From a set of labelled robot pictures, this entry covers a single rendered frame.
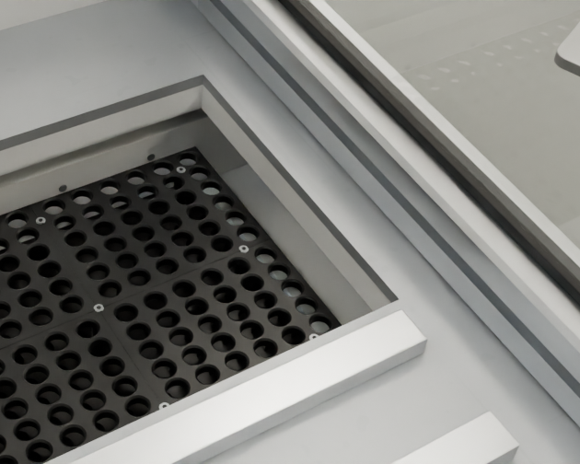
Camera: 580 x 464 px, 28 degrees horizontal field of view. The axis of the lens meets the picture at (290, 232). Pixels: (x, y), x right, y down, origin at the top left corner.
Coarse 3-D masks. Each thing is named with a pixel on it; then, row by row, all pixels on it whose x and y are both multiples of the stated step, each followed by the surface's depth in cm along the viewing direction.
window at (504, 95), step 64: (320, 0) 65; (384, 0) 60; (448, 0) 55; (512, 0) 51; (576, 0) 48; (384, 64) 62; (448, 64) 57; (512, 64) 53; (576, 64) 49; (448, 128) 59; (512, 128) 54; (576, 128) 51; (512, 192) 56; (576, 192) 52; (576, 256) 54
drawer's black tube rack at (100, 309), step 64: (64, 192) 68; (128, 192) 69; (192, 192) 69; (0, 256) 64; (64, 256) 65; (128, 256) 66; (192, 256) 70; (0, 320) 61; (64, 320) 62; (128, 320) 66; (192, 320) 63; (256, 320) 63; (0, 384) 59; (64, 384) 59; (128, 384) 63; (192, 384) 60; (0, 448) 59; (64, 448) 57
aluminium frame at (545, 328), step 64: (192, 0) 75; (256, 0) 68; (256, 64) 70; (320, 64) 65; (320, 128) 66; (384, 128) 61; (384, 192) 62; (448, 192) 59; (448, 256) 59; (512, 256) 56; (512, 320) 57; (576, 320) 54; (576, 384) 54
